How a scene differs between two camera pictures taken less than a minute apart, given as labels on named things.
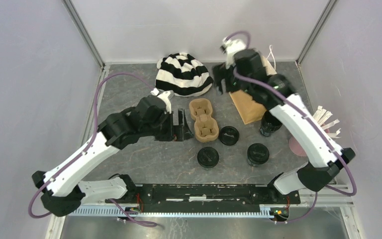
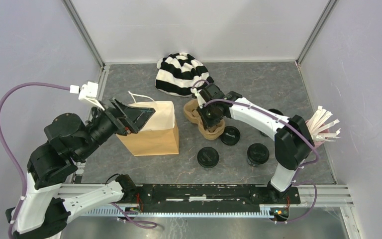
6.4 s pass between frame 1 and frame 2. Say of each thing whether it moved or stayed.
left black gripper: moved
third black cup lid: stayed
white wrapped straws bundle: stayed
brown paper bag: moved
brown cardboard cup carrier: moved
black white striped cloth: stayed
